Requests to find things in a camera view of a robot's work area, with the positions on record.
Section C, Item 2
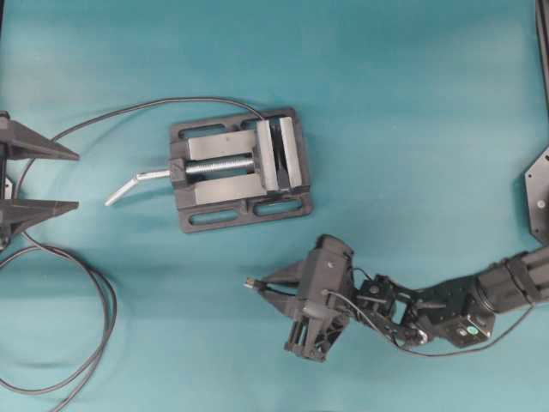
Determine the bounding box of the black USB cable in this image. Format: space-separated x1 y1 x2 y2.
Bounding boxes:
0 96 295 412

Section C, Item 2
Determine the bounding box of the black aluminium frame rail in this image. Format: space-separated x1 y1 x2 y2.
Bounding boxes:
535 0 549 100

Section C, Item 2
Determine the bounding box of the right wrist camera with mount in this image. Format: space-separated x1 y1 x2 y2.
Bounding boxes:
297 234 354 308

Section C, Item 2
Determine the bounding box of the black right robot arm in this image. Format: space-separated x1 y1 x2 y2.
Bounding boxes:
247 244 548 361

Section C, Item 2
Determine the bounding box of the black camera cable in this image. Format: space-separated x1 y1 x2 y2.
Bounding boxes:
319 268 537 358

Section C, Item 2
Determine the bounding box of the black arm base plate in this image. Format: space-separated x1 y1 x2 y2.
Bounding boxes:
524 148 548 245

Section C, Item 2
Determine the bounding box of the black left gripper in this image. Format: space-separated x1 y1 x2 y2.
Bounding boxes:
1 111 80 251

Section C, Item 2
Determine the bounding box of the black bench vise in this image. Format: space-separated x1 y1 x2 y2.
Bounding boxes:
168 107 313 233

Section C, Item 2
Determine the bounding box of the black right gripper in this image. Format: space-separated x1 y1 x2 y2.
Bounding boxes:
261 260 351 351

